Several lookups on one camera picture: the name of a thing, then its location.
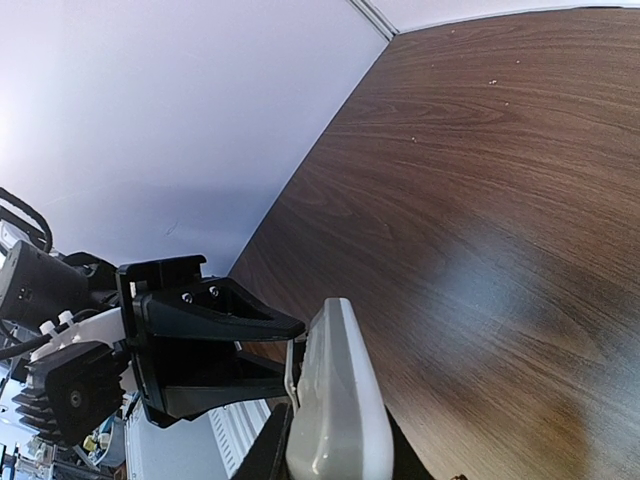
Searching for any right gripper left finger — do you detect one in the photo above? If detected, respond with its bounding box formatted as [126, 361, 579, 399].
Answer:
[234, 403, 293, 480]

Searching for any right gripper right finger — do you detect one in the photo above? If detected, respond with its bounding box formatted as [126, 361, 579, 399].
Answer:
[386, 407, 435, 480]

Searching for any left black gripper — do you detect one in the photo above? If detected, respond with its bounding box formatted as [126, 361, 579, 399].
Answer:
[116, 255, 305, 428]

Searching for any white remote control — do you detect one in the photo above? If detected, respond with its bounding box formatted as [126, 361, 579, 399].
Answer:
[284, 298, 394, 479]

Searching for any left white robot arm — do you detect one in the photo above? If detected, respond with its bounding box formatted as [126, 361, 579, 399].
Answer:
[1, 241, 305, 440]

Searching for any white slotted cable duct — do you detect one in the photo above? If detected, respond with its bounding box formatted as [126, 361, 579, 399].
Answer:
[208, 399, 271, 479]

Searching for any left aluminium corner post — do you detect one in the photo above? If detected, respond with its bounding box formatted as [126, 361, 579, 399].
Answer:
[347, 0, 399, 41]

